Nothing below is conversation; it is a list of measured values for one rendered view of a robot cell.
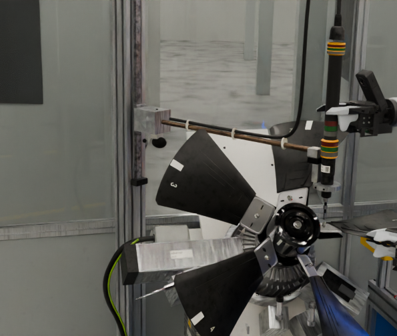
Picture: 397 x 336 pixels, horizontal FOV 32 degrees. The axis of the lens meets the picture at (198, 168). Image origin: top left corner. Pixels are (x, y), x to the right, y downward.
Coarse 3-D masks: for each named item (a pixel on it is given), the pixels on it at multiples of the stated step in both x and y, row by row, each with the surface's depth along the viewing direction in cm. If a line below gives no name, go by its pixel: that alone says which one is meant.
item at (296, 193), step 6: (282, 192) 185; (288, 192) 184; (294, 192) 182; (300, 192) 181; (306, 192) 180; (282, 198) 184; (294, 198) 181; (306, 198) 179; (282, 204) 183; (276, 210) 183
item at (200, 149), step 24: (192, 144) 178; (216, 144) 177; (168, 168) 178; (192, 168) 177; (216, 168) 177; (168, 192) 178; (192, 192) 178; (216, 192) 177; (240, 192) 176; (216, 216) 179; (240, 216) 178
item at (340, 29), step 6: (336, 18) 165; (336, 24) 166; (330, 30) 166; (336, 30) 165; (342, 30) 165; (330, 36) 167; (336, 36) 166; (342, 36) 166; (324, 162) 174; (330, 162) 173; (324, 168) 174; (330, 168) 174; (324, 174) 174; (330, 174) 174; (324, 180) 175; (330, 180) 175; (324, 192) 176; (330, 192) 176
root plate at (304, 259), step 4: (300, 256) 173; (304, 256) 177; (300, 260) 171; (304, 260) 174; (308, 260) 178; (304, 264) 172; (312, 264) 178; (304, 268) 170; (308, 268) 173; (312, 268) 177; (308, 272) 171; (312, 272) 174; (316, 272) 178; (308, 276) 170
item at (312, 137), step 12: (276, 132) 196; (300, 132) 193; (312, 132) 191; (300, 144) 190; (312, 144) 188; (276, 156) 192; (288, 156) 190; (300, 156) 188; (276, 168) 190; (288, 168) 188; (300, 168) 185; (276, 180) 188; (288, 180) 185; (300, 180) 183
